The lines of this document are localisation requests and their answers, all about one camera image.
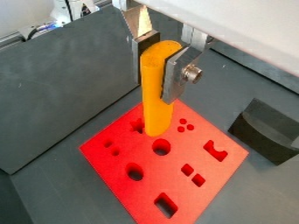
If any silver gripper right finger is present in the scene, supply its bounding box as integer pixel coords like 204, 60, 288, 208
161, 24, 216, 104

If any red shape sorter block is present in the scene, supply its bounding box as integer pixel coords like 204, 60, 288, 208
80, 101, 248, 224

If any black curved holder bracket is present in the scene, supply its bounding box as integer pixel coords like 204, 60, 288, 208
228, 99, 299, 165

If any grey robot base with cables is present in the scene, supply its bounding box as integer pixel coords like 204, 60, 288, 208
0, 0, 110, 50

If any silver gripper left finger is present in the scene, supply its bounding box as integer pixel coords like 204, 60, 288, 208
122, 4, 160, 84

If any yellow oval peg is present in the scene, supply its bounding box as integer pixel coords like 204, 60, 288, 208
140, 40, 183, 137

